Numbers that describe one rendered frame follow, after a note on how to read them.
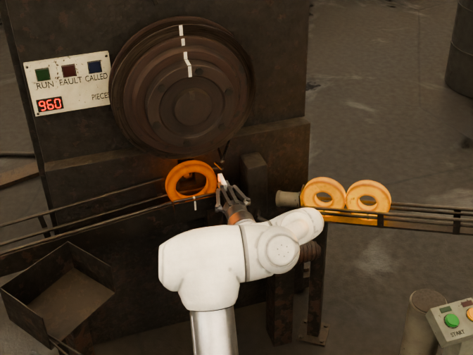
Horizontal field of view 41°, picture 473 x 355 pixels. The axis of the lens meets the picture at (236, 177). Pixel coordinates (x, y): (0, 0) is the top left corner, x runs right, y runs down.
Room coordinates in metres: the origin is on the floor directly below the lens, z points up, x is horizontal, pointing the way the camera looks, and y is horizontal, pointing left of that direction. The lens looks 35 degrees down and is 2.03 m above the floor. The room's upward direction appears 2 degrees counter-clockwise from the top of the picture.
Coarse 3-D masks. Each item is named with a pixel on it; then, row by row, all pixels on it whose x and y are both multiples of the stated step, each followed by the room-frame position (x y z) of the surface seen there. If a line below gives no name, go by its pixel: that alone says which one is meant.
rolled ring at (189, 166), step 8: (192, 160) 1.84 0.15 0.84; (176, 168) 1.81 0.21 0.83; (184, 168) 1.80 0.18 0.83; (192, 168) 1.81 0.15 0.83; (200, 168) 1.81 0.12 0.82; (208, 168) 1.82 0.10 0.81; (168, 176) 1.80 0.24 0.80; (176, 176) 1.79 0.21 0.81; (208, 176) 1.82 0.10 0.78; (168, 184) 1.78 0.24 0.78; (208, 184) 1.82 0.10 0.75; (216, 184) 1.83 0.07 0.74; (168, 192) 1.78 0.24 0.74; (176, 192) 1.79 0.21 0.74; (200, 192) 1.84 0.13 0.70; (208, 192) 1.82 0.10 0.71
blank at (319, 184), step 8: (312, 184) 1.78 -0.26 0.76; (320, 184) 1.77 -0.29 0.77; (328, 184) 1.76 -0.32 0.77; (336, 184) 1.77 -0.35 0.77; (304, 192) 1.79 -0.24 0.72; (312, 192) 1.78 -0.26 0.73; (328, 192) 1.76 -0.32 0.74; (336, 192) 1.75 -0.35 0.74; (344, 192) 1.76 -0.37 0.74; (304, 200) 1.79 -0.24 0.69; (312, 200) 1.78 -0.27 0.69; (336, 200) 1.75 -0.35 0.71; (344, 200) 1.74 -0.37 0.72; (328, 216) 1.76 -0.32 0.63
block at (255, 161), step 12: (240, 156) 1.92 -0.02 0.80; (252, 156) 1.91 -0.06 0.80; (240, 168) 1.91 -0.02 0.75; (252, 168) 1.84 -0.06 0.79; (264, 168) 1.85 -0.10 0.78; (240, 180) 1.92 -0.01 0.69; (252, 180) 1.84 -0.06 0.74; (264, 180) 1.85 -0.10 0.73; (252, 192) 1.84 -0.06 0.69; (264, 192) 1.85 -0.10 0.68; (252, 204) 1.84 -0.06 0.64; (264, 204) 1.85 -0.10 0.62; (264, 216) 1.86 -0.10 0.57
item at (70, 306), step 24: (48, 264) 1.49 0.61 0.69; (72, 264) 1.56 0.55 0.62; (96, 264) 1.48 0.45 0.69; (0, 288) 1.36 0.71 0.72; (24, 288) 1.42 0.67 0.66; (48, 288) 1.48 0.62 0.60; (72, 288) 1.47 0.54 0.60; (96, 288) 1.46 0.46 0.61; (24, 312) 1.29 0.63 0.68; (48, 312) 1.38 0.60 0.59; (72, 312) 1.37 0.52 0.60; (48, 336) 1.24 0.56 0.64; (72, 336) 1.38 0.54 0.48
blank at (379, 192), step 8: (360, 184) 1.73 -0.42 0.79; (368, 184) 1.72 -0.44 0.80; (376, 184) 1.72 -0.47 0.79; (352, 192) 1.73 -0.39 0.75; (360, 192) 1.72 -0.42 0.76; (368, 192) 1.72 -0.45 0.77; (376, 192) 1.71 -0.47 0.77; (384, 192) 1.70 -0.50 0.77; (352, 200) 1.73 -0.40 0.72; (376, 200) 1.71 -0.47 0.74; (384, 200) 1.70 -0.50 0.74; (352, 208) 1.73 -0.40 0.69; (360, 208) 1.72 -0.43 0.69; (368, 208) 1.73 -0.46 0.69; (376, 208) 1.71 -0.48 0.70; (384, 208) 1.70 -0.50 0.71
